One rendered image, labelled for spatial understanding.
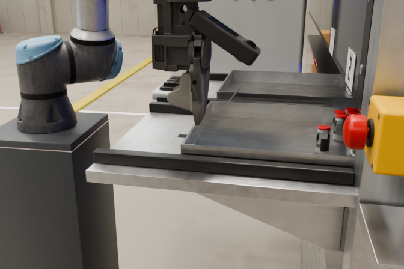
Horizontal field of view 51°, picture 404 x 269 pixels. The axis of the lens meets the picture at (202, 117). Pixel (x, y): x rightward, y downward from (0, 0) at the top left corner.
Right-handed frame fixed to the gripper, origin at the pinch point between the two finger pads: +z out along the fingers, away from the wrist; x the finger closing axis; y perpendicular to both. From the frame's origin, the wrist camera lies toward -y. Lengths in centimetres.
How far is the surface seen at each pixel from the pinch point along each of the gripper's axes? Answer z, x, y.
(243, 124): 6.1, -15.5, -5.4
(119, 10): 41, -865, 366
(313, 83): 6, -54, -21
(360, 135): -5.5, 19.7, -21.6
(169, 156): 4.2, 7.2, 3.6
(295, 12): -11, -89, -15
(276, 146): 6.1, -4.6, -12.5
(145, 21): 65, -868, 306
